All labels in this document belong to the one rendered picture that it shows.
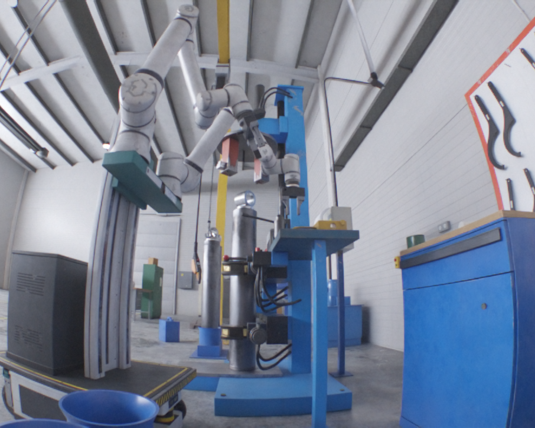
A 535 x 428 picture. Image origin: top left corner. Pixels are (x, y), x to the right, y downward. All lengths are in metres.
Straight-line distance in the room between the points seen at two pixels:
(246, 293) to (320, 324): 0.99
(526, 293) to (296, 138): 2.30
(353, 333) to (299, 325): 2.28
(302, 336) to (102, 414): 1.70
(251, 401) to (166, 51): 1.87
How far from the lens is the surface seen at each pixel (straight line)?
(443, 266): 1.28
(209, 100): 1.26
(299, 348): 2.38
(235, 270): 2.11
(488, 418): 1.18
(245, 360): 2.36
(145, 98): 1.18
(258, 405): 1.83
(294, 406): 1.86
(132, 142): 1.27
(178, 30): 1.52
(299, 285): 2.36
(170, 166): 1.71
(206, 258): 3.71
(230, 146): 2.58
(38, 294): 1.41
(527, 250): 1.12
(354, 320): 4.55
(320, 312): 1.45
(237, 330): 2.11
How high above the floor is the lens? 0.71
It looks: 17 degrees up
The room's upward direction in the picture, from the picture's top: straight up
